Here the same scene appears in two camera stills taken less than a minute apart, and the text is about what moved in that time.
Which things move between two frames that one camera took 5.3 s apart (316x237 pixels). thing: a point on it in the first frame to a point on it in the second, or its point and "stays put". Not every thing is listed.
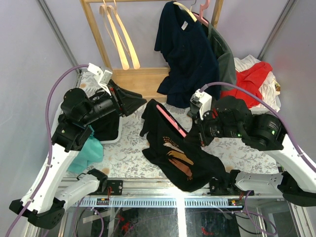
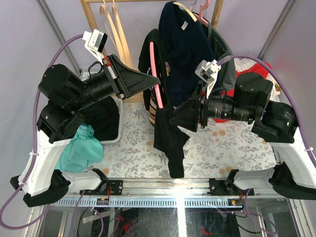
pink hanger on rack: [202, 8] stays put
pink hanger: [172, 120] to [157, 88]
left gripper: [126, 102] to [123, 80]
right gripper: [205, 139] to [186, 115]
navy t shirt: [188, 46] stays put
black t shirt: [182, 162] to [168, 137]
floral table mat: [128, 158] stays put
